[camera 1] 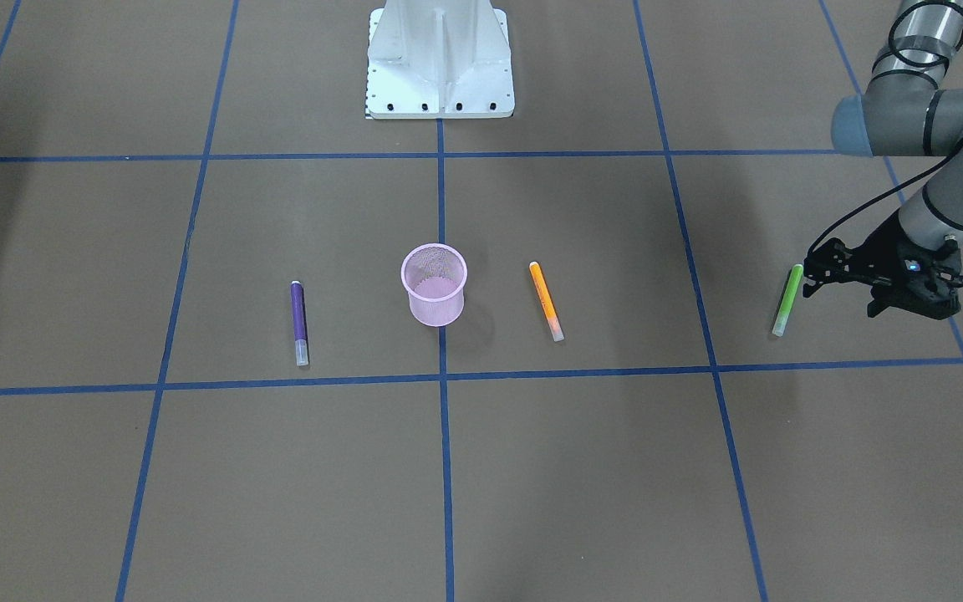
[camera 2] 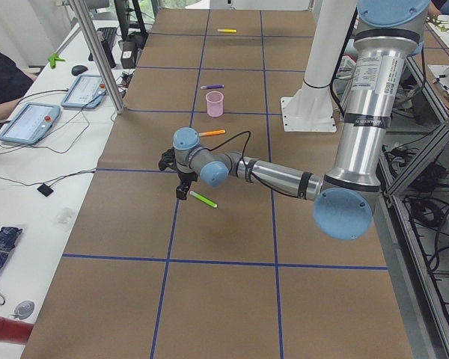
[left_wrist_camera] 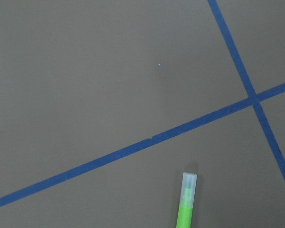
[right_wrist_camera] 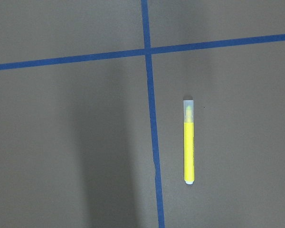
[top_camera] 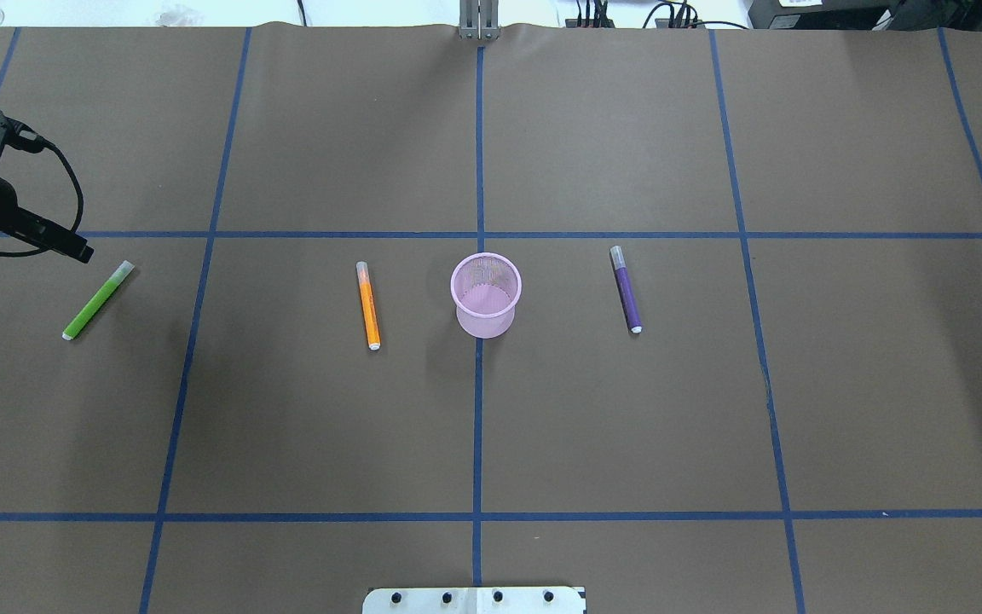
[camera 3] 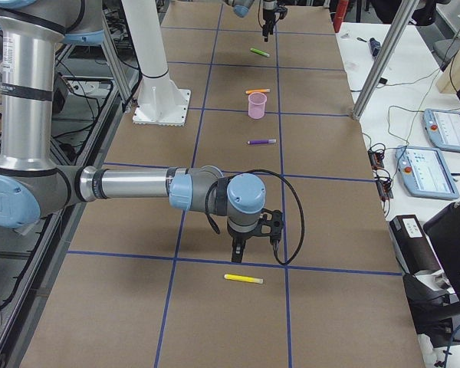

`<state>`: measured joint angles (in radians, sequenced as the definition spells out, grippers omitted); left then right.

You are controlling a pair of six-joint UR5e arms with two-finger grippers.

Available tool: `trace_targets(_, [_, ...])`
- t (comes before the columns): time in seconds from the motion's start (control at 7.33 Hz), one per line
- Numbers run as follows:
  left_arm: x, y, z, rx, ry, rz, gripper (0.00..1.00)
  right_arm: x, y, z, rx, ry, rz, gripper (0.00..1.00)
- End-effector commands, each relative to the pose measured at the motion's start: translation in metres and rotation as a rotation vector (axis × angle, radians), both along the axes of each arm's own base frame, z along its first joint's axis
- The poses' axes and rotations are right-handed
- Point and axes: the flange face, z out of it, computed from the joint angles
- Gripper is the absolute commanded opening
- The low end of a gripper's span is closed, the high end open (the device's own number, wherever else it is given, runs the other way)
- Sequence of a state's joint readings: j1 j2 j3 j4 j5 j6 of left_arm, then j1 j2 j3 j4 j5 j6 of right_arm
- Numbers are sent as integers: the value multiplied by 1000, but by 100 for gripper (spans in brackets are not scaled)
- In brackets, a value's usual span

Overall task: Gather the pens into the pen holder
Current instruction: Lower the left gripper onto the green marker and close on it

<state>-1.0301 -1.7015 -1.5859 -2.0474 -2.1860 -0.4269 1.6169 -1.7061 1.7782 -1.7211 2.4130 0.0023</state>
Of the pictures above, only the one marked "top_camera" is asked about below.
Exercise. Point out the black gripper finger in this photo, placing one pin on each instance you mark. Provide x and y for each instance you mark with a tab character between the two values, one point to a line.
44	234

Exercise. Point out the green marker pen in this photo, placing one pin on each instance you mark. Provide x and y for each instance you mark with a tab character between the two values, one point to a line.
89	311

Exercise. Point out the orange marker pen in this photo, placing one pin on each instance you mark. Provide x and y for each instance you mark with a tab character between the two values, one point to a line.
368	306

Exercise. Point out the pink mesh pen holder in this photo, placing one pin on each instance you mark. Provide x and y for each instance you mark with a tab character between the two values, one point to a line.
485	289

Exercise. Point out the purple marker pen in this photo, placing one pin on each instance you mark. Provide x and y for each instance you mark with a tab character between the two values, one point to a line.
625	288

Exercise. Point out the aluminium frame post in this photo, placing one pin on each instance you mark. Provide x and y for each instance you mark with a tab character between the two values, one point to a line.
479	19

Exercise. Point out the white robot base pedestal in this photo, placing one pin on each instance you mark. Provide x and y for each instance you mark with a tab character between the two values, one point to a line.
517	599

